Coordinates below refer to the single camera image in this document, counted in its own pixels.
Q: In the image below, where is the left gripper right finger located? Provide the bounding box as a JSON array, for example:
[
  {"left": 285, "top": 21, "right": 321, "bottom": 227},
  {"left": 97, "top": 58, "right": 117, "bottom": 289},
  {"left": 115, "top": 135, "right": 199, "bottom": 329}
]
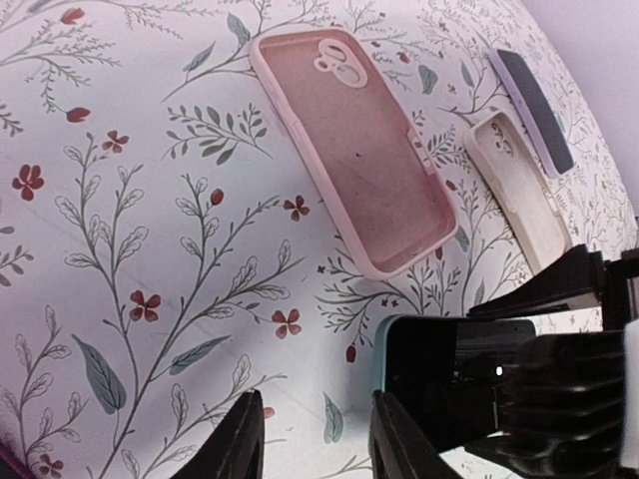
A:
[{"left": 369, "top": 390, "right": 461, "bottom": 479}]

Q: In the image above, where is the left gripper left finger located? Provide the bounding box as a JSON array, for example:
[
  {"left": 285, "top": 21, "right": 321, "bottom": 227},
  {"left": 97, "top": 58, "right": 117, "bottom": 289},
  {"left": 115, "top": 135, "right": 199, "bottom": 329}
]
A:
[{"left": 187, "top": 391, "right": 265, "bottom": 479}]

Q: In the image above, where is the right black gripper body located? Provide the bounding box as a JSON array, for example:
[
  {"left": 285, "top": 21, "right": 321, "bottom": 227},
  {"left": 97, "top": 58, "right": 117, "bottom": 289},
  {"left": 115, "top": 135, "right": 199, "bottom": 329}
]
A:
[{"left": 451, "top": 245, "right": 638, "bottom": 478}]

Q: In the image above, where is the black phone teal edge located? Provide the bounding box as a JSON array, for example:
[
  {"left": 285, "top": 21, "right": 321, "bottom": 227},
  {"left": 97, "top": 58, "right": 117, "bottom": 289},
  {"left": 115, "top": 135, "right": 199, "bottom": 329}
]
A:
[{"left": 372, "top": 314, "right": 536, "bottom": 452}]

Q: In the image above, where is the clear white phone case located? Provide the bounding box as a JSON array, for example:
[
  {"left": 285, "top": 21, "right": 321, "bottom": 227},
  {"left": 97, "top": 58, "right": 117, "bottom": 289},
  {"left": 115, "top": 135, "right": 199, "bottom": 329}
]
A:
[{"left": 463, "top": 110, "right": 573, "bottom": 274}]

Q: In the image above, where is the lilac phone case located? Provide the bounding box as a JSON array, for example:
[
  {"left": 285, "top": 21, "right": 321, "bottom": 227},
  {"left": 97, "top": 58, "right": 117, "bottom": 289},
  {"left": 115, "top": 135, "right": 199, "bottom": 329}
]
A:
[{"left": 487, "top": 48, "right": 575, "bottom": 180}]

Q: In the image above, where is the pink phone case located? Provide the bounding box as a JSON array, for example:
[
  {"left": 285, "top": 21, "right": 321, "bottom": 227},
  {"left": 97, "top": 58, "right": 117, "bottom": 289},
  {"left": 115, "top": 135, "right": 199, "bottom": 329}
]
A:
[{"left": 250, "top": 28, "right": 458, "bottom": 280}]

